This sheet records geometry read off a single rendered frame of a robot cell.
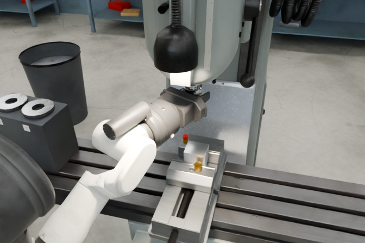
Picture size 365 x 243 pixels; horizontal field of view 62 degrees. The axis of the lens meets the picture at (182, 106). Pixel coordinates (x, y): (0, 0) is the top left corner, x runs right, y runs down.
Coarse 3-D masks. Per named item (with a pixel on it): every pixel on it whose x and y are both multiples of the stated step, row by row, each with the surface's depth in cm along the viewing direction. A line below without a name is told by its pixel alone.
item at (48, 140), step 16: (16, 96) 95; (0, 112) 90; (16, 112) 90; (32, 112) 88; (48, 112) 89; (64, 112) 93; (0, 128) 92; (16, 128) 89; (32, 128) 87; (48, 128) 87; (64, 128) 94; (16, 144) 94; (32, 144) 91; (48, 144) 89; (64, 144) 96; (48, 160) 93; (64, 160) 97
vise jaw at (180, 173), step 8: (176, 160) 84; (168, 168) 82; (176, 168) 82; (184, 168) 82; (192, 168) 82; (208, 168) 82; (168, 176) 81; (176, 176) 81; (184, 176) 80; (192, 176) 80; (200, 176) 79; (208, 176) 79; (176, 184) 81; (184, 184) 80; (192, 184) 79; (200, 184) 79; (208, 184) 79; (208, 192) 79
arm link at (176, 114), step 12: (168, 96) 70; (180, 96) 70; (192, 96) 69; (156, 108) 62; (168, 108) 63; (180, 108) 66; (192, 108) 68; (204, 108) 69; (168, 120) 62; (180, 120) 67; (192, 120) 70; (168, 132) 62
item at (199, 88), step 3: (201, 84) 73; (186, 87) 72; (189, 87) 72; (198, 87) 72; (201, 87) 72; (186, 90) 72; (189, 90) 71; (192, 90) 71; (195, 90) 71; (198, 90) 72; (201, 90) 72; (189, 93) 72; (192, 93) 72; (195, 93) 72
